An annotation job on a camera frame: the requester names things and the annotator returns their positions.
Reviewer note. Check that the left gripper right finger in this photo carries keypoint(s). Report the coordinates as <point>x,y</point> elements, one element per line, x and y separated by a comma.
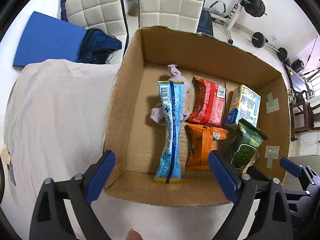
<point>272,218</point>

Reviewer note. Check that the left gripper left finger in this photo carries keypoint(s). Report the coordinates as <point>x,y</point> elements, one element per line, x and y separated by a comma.
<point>50,219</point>

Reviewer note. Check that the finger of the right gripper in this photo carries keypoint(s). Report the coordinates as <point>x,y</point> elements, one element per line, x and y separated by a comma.
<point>297,171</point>

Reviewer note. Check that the green snack packet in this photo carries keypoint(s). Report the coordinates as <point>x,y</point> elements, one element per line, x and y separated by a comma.
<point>244,145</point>

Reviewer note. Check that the white blue milk carton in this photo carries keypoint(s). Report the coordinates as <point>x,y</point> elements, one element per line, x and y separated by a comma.
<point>245,104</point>

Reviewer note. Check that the orange snack packet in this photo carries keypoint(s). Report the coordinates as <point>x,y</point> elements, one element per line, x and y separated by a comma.
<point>202,140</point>

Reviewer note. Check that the red snack packet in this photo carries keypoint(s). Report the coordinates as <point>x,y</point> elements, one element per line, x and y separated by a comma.
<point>209,103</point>

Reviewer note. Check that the blue long snack packet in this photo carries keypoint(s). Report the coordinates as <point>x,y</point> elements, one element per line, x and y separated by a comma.
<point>171,93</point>

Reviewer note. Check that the person hand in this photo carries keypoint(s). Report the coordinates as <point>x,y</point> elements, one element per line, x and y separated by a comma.
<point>133,235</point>

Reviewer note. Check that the dark wooden chair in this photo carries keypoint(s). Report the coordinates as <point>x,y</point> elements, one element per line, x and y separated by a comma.
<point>309,115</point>

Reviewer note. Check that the black speaker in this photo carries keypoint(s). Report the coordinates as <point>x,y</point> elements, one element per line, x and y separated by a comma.
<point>297,66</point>

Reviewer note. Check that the grey tablecloth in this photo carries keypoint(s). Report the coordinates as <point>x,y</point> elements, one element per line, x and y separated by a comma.
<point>54,128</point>

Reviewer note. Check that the floor barbell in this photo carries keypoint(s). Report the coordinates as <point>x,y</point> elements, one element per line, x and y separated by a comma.
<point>259,41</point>

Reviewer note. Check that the cardboard box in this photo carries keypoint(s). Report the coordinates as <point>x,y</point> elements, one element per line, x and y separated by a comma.
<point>136,130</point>

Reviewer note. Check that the black blue weight bench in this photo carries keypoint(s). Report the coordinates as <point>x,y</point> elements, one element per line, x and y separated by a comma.
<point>205,25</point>

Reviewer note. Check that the barbell on rack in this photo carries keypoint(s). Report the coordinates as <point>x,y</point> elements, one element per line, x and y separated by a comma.
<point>250,2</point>

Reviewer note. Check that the dark blue cloth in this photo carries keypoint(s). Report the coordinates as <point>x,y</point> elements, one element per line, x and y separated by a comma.
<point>97,47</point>

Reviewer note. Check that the blue foam mat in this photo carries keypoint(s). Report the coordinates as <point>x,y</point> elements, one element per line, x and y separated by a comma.
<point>45,37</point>

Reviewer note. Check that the white barbell rack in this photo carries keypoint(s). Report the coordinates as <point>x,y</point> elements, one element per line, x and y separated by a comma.
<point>227,19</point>

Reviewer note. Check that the white quilted chair right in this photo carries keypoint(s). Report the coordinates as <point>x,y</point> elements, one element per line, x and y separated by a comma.
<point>183,15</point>

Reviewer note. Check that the white quilted chair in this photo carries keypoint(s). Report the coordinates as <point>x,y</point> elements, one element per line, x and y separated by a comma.
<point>183,15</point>
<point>106,15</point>

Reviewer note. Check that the white quilted chair left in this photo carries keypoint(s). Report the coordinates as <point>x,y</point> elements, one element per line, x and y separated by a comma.
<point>106,15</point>

